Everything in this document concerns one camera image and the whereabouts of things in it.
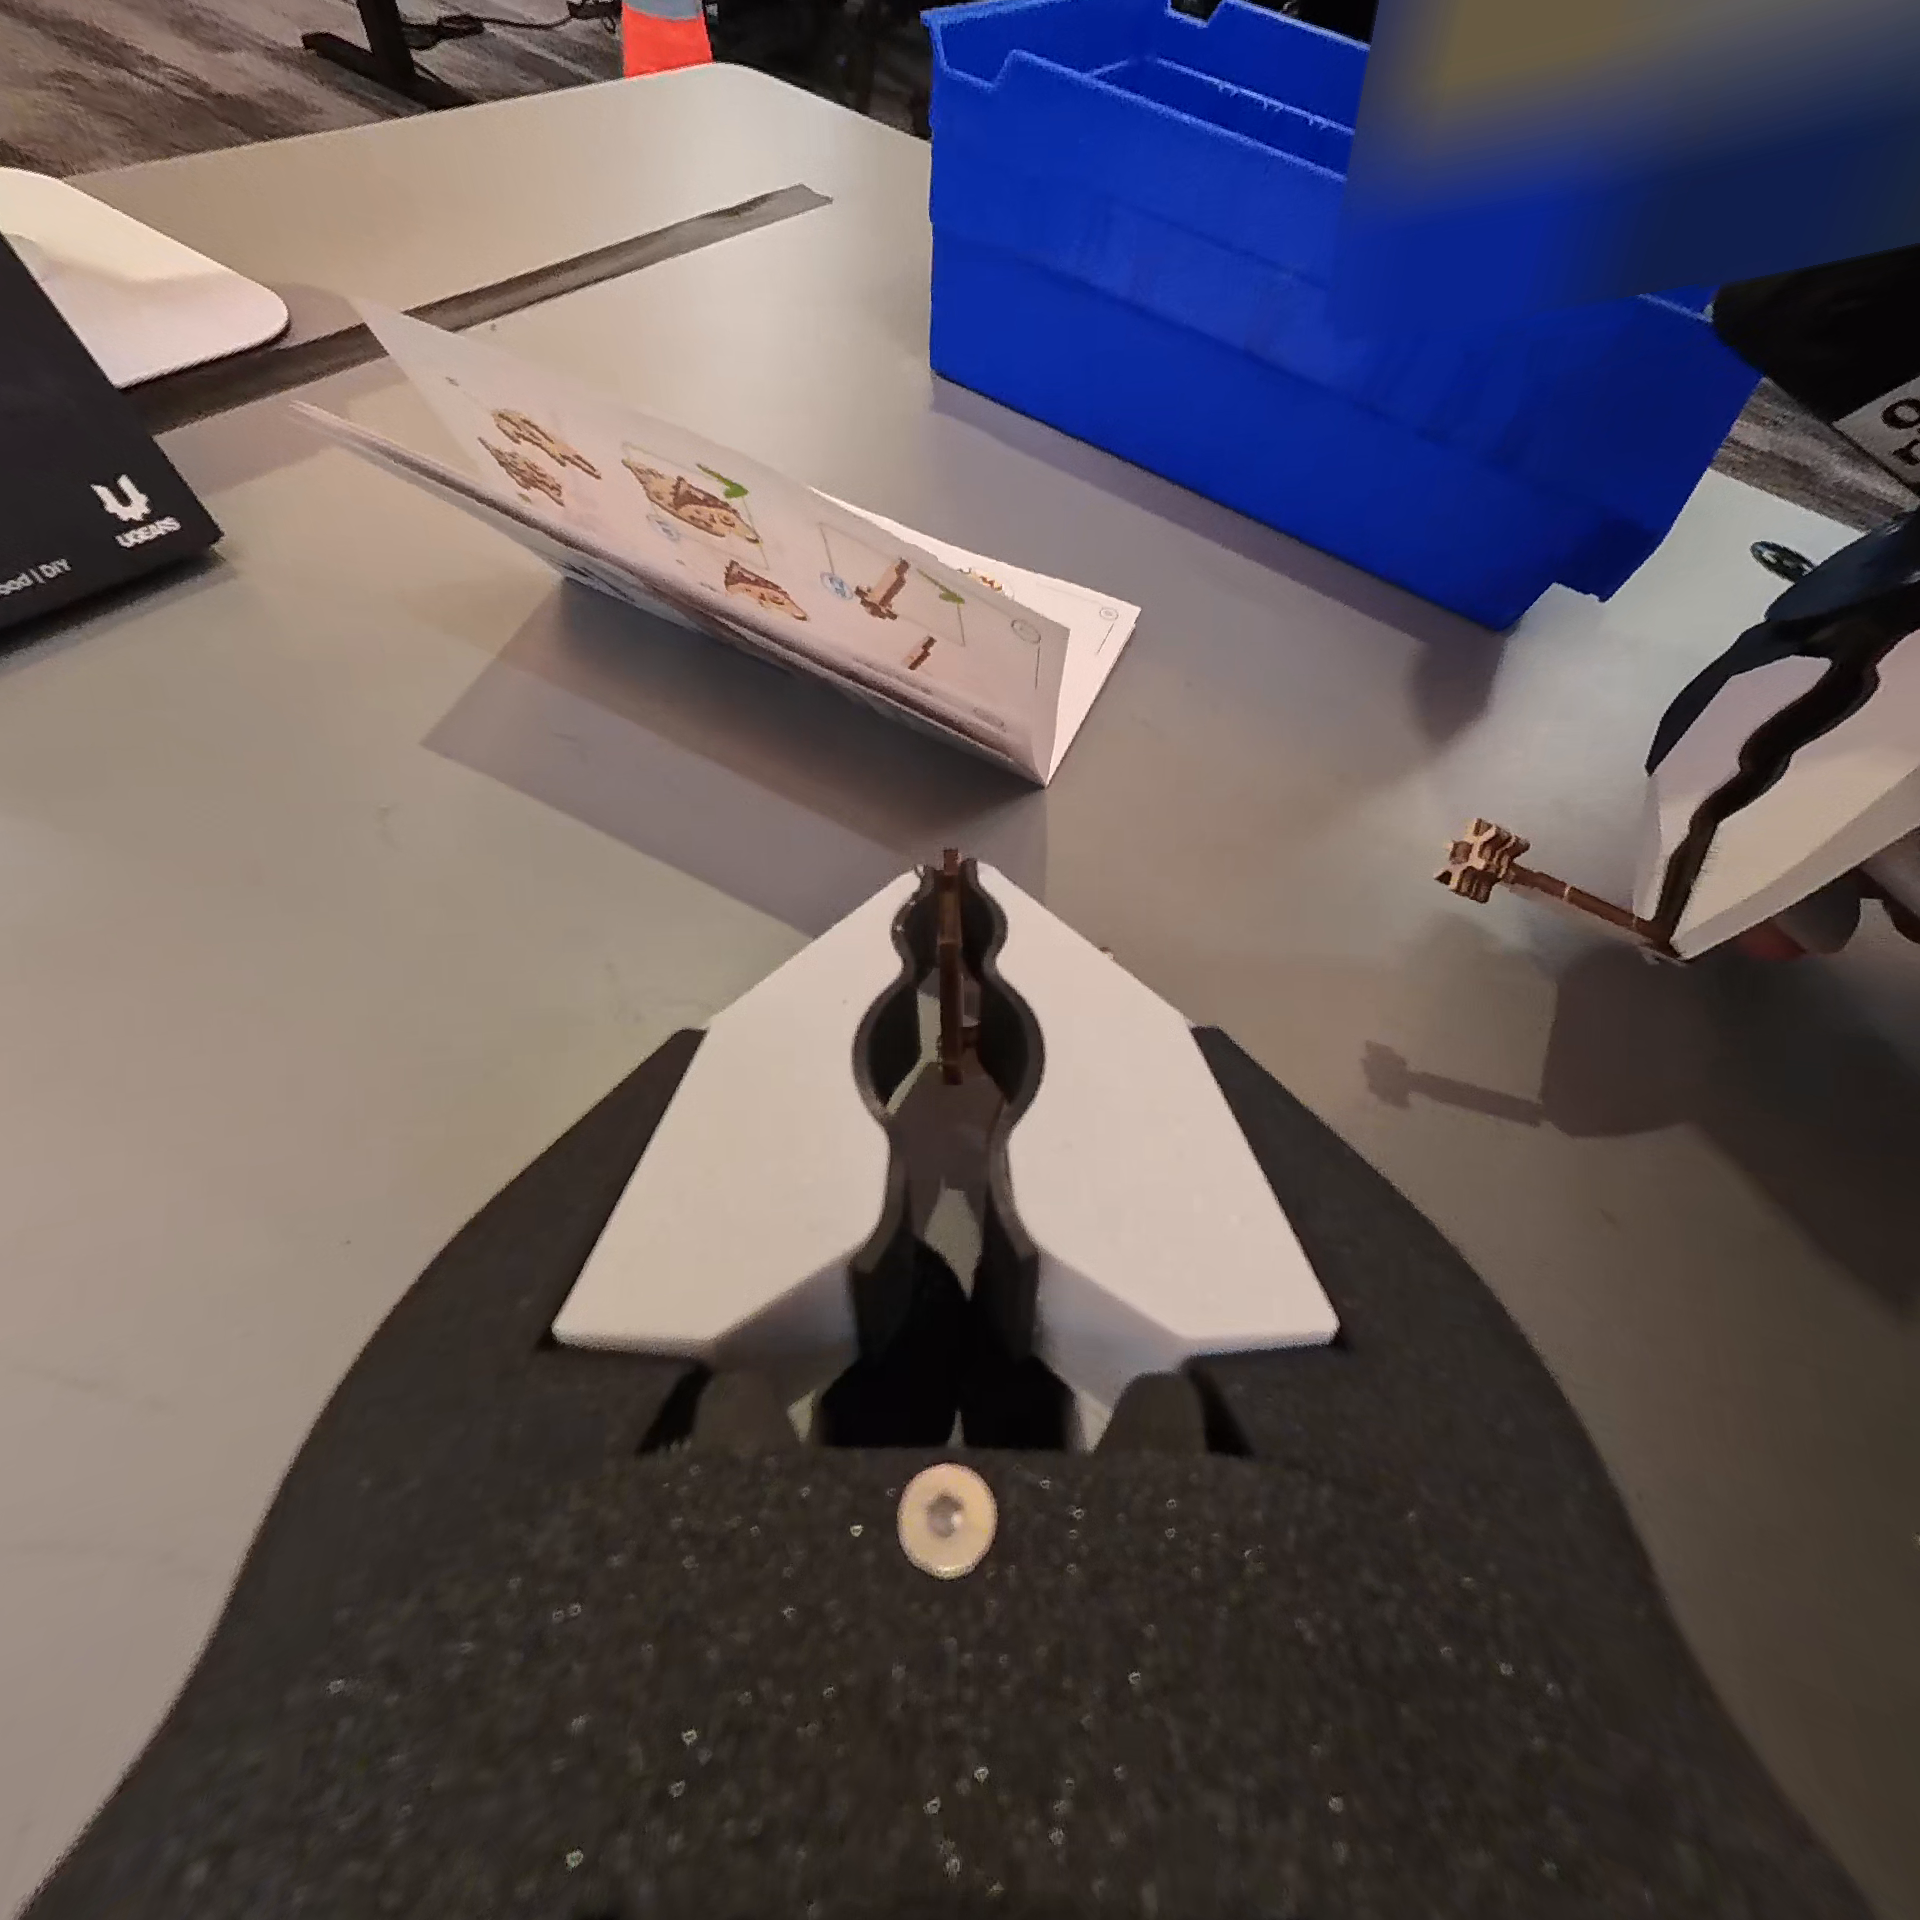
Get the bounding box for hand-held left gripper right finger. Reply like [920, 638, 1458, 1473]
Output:
[958, 862, 1339, 1448]

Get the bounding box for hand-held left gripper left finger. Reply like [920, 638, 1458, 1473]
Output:
[548, 867, 950, 1448]

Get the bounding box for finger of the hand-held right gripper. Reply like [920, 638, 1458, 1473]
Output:
[1632, 643, 1829, 910]
[1658, 629, 1920, 961]

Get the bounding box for wooden axle with gear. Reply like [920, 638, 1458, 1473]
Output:
[1445, 814, 1682, 950]

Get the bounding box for small wooden gear model assembly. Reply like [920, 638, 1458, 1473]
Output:
[932, 846, 984, 1083]

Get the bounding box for white instruction booklet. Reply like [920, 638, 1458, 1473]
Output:
[288, 292, 1144, 791]

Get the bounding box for black model kit box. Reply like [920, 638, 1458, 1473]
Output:
[0, 229, 228, 635]

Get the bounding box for blue plastic bin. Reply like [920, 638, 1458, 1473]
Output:
[920, 0, 1769, 630]

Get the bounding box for white desk stand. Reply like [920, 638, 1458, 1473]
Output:
[0, 165, 295, 394]

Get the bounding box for orange traffic cone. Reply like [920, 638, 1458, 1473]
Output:
[615, 0, 716, 79]

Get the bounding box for black table leg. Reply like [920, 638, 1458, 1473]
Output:
[299, 0, 484, 109]

